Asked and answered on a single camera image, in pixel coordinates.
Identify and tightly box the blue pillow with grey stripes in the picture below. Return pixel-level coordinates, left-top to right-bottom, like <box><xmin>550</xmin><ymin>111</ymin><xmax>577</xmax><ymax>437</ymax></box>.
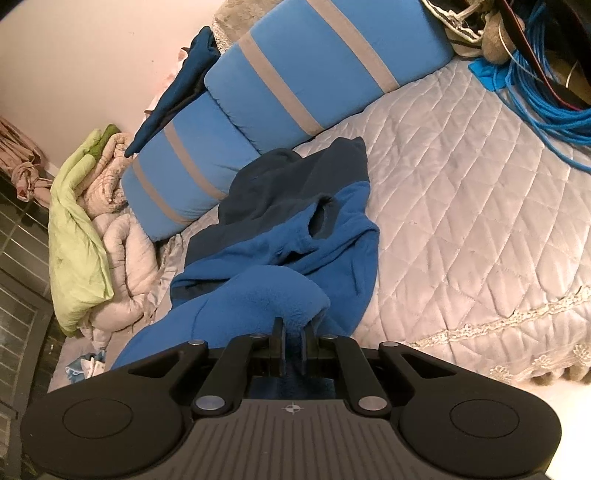
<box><xmin>122</xmin><ymin>90</ymin><xmax>262</xmax><ymax>243</ymax></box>
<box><xmin>204</xmin><ymin>0</ymin><xmax>455</xmax><ymax>155</ymax></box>

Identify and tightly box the pink curtain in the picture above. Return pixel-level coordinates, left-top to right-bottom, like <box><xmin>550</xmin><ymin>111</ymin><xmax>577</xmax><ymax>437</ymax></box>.
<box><xmin>0</xmin><ymin>115</ymin><xmax>47</xmax><ymax>201</ymax></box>

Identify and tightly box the grey lace cloth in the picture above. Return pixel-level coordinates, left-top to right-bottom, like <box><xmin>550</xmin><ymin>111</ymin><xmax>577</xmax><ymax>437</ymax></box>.
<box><xmin>210</xmin><ymin>0</ymin><xmax>287</xmax><ymax>54</ymax></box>

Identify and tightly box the blue cable coil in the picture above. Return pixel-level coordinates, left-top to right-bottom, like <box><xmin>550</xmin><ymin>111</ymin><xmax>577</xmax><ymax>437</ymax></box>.
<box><xmin>496</xmin><ymin>0</ymin><xmax>591</xmax><ymax>174</ymax></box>

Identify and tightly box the dark window with grille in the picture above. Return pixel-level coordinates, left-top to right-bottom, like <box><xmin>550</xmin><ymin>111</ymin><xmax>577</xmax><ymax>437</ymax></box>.
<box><xmin>0</xmin><ymin>180</ymin><xmax>56</xmax><ymax>462</ymax></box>

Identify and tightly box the small white and blue cloth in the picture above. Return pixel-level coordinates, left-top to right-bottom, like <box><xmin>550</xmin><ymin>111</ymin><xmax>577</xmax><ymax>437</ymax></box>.
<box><xmin>65</xmin><ymin>351</ymin><xmax>109</xmax><ymax>384</ymax></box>

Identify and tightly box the black item with red edge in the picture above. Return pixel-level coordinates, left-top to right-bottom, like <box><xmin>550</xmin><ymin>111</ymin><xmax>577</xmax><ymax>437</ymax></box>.
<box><xmin>496</xmin><ymin>0</ymin><xmax>591</xmax><ymax>112</ymax></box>

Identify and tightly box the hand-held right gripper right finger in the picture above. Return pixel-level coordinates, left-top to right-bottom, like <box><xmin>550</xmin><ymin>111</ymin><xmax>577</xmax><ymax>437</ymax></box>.
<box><xmin>300</xmin><ymin>325</ymin><xmax>468</xmax><ymax>412</ymax></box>

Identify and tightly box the light green blanket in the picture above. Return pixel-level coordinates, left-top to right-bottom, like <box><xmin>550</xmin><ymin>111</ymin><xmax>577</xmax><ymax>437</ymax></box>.
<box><xmin>48</xmin><ymin>124</ymin><xmax>122</xmax><ymax>335</ymax></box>

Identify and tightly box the bright blue cloth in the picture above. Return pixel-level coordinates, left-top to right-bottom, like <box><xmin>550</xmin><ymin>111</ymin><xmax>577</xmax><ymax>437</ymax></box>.
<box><xmin>468</xmin><ymin>58</ymin><xmax>513</xmax><ymax>93</ymax></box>

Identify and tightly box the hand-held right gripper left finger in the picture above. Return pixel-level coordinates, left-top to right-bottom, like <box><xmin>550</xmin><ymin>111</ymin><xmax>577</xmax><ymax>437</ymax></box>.
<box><xmin>107</xmin><ymin>318</ymin><xmax>288</xmax><ymax>414</ymax></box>

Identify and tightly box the blue and navy fleece jacket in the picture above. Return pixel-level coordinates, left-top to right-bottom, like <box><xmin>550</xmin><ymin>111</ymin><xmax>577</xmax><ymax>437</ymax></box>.
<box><xmin>108</xmin><ymin>136</ymin><xmax>382</xmax><ymax>402</ymax></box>

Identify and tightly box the dark blue garment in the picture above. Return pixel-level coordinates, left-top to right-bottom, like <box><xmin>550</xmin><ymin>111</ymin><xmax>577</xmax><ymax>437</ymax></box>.
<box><xmin>124</xmin><ymin>25</ymin><xmax>222</xmax><ymax>158</ymax></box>

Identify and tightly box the grey quilted bedspread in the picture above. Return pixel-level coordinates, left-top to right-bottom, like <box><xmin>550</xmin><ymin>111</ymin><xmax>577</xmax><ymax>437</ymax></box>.
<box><xmin>46</xmin><ymin>58</ymin><xmax>591</xmax><ymax>386</ymax></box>

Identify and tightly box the beige comforter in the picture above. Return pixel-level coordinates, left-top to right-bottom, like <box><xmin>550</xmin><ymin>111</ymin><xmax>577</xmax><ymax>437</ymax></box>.
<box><xmin>76</xmin><ymin>131</ymin><xmax>160</xmax><ymax>354</ymax></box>

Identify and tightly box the beige knit item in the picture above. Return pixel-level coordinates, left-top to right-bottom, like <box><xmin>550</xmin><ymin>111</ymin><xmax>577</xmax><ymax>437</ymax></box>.
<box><xmin>480</xmin><ymin>11</ymin><xmax>518</xmax><ymax>65</ymax></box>

